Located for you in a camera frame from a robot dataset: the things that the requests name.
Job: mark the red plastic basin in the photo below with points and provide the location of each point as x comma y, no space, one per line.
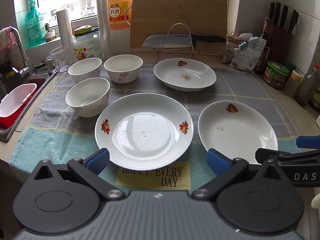
12,120

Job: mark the bamboo cutting board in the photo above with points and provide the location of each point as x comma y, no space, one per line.
175,10

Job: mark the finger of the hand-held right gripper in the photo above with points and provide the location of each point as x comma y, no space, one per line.
308,142
265,153

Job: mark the dark wooden knife block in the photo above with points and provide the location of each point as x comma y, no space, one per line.
281,45

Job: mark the pink cloth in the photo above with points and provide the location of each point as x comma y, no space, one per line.
6,40

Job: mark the metal binder clip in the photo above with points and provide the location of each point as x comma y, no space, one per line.
231,38

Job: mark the white bowl pink flowers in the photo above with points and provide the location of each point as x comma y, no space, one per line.
83,68
125,76
87,105

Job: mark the small potted plant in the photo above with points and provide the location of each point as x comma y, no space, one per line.
50,35

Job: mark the white printed bag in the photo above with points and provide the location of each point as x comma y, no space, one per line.
247,58

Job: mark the plastic wrap roll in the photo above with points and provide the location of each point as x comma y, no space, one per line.
103,25

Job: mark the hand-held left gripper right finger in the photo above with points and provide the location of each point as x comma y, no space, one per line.
216,161

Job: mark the dark sauce bottle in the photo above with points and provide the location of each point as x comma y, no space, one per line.
265,37

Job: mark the dark bottle yellow label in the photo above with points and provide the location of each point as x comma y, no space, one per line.
315,100

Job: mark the yellow-cap spice jar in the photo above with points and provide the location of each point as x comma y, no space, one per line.
291,86

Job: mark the teal bag clip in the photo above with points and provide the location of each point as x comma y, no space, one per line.
242,46

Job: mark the red white packet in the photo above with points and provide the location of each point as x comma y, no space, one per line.
228,55

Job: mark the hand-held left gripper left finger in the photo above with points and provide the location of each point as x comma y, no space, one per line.
98,161

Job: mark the orange cooking wine bottle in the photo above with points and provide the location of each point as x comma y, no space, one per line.
117,12

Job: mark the grey blue checked towel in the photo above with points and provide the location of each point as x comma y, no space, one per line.
225,90

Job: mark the glass jar yellow-green lid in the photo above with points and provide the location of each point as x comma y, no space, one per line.
85,47

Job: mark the window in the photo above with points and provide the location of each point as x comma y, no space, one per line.
75,0

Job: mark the clear glass mug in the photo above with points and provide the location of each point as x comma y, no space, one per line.
60,60

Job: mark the steel sink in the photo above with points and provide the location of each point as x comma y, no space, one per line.
6,133

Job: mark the green dish soap bottle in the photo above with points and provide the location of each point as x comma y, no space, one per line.
33,30

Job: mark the steel faucet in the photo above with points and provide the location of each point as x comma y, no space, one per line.
23,55

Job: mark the grey bottle red cap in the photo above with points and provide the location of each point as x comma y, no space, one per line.
306,87

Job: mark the green-lid sauce jar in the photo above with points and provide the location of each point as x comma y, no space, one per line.
277,77

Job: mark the person's right hand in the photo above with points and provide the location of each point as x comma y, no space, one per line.
316,201

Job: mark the roll of clear plastic bags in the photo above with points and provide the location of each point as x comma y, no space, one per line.
63,27

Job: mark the white pink plastic basket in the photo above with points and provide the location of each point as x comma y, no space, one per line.
15,102

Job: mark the white fruit-print plate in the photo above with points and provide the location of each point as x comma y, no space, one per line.
142,135
175,76
237,130

